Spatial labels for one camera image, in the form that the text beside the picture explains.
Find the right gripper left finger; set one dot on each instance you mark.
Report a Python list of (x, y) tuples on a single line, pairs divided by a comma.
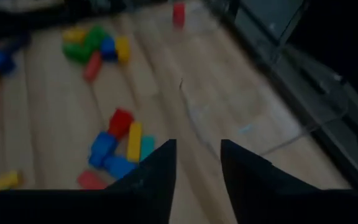
[(135, 202)]

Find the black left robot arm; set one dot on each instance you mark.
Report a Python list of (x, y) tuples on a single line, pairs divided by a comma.
[(73, 18)]

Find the black partition panel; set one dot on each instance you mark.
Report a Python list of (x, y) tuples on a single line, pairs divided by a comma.
[(337, 37)]

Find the red chunky block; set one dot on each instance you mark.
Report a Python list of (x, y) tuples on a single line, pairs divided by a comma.
[(120, 123), (179, 14)]

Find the green studded block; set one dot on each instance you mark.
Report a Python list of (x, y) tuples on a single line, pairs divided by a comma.
[(95, 37), (76, 53)]

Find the teal flat block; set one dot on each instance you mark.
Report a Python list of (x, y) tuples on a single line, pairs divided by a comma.
[(147, 147)]

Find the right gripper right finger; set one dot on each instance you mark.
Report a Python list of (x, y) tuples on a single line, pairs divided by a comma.
[(275, 199)]

